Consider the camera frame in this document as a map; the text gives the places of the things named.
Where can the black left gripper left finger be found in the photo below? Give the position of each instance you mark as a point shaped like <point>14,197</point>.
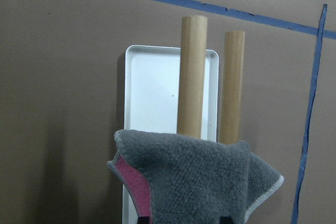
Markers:
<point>144,220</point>

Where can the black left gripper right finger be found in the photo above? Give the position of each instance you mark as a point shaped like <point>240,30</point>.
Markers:
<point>225,220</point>

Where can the grey and pink cloth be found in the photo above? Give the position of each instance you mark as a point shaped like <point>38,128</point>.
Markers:
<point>179,179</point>

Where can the white rectangular tray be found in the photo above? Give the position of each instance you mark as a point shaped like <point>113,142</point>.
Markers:
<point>151,90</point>

